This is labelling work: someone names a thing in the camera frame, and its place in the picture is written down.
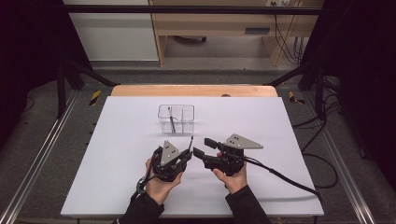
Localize black horizontal frame bar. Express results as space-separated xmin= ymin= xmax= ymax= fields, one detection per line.
xmin=60 ymin=4 xmax=323 ymax=16

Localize clear plastic organizer box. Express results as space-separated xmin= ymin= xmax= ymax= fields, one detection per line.
xmin=157 ymin=104 xmax=196 ymax=135

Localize dark curtain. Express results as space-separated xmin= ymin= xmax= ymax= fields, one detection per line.
xmin=0 ymin=0 xmax=92 ymax=153
xmin=298 ymin=0 xmax=396 ymax=185

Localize aluminium rail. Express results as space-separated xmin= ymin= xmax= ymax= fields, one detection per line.
xmin=0 ymin=90 xmax=78 ymax=224
xmin=303 ymin=92 xmax=376 ymax=224

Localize yellow black tape strip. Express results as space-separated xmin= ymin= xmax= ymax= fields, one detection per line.
xmin=288 ymin=91 xmax=306 ymax=105
xmin=89 ymin=90 xmax=102 ymax=106

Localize black object under desk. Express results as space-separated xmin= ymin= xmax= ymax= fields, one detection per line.
xmin=172 ymin=35 xmax=207 ymax=45

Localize person's right hand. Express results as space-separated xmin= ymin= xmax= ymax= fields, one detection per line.
xmin=212 ymin=152 xmax=248 ymax=195

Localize white power strip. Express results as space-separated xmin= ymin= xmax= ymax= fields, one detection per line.
xmin=265 ymin=0 xmax=292 ymax=7

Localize looped black floor cable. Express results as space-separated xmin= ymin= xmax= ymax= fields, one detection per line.
xmin=302 ymin=152 xmax=339 ymax=189

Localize hanging black cables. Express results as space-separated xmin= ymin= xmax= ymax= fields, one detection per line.
xmin=274 ymin=13 xmax=306 ymax=65

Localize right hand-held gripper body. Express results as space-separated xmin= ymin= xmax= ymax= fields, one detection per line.
xmin=202 ymin=133 xmax=264 ymax=177

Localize right hand-held gripper cable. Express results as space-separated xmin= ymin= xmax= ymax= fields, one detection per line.
xmin=242 ymin=157 xmax=323 ymax=203

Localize black floor cables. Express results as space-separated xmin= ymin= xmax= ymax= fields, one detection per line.
xmin=292 ymin=74 xmax=342 ymax=153

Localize wooden desk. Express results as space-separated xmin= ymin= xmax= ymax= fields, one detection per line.
xmin=148 ymin=0 xmax=325 ymax=67

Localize person's left hand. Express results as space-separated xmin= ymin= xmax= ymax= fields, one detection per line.
xmin=144 ymin=157 xmax=185 ymax=206

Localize black metal stand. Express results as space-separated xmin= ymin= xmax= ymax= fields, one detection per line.
xmin=267 ymin=60 xmax=326 ymax=117
xmin=55 ymin=57 xmax=120 ymax=119

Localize white cabinet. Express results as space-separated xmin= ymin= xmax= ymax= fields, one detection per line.
xmin=62 ymin=0 xmax=160 ymax=62

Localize white table cover sheet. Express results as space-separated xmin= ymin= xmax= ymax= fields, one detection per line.
xmin=60 ymin=95 xmax=325 ymax=217

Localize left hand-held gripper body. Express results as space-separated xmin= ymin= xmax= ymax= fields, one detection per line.
xmin=151 ymin=140 xmax=188 ymax=183

